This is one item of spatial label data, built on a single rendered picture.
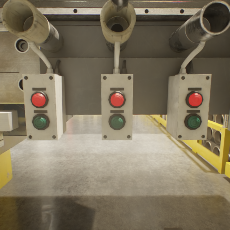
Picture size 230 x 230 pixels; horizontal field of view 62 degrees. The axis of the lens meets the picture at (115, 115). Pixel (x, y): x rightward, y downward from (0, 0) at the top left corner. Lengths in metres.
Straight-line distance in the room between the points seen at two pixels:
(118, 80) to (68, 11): 0.22
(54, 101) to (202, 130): 0.34
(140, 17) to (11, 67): 0.38
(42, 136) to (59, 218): 0.84
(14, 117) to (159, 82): 0.39
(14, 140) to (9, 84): 0.51
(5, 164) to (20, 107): 1.08
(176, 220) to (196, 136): 0.83
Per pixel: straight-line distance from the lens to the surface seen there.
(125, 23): 0.44
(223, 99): 0.60
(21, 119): 0.66
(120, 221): 1.20
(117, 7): 0.30
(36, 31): 0.40
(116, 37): 0.37
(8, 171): 1.75
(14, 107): 0.66
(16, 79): 0.61
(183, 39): 0.48
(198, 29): 0.41
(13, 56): 0.62
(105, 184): 1.53
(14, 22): 0.44
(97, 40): 0.56
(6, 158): 1.69
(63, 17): 0.57
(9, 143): 1.04
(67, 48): 0.56
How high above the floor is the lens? 0.74
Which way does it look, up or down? 9 degrees down
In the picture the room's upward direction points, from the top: straight up
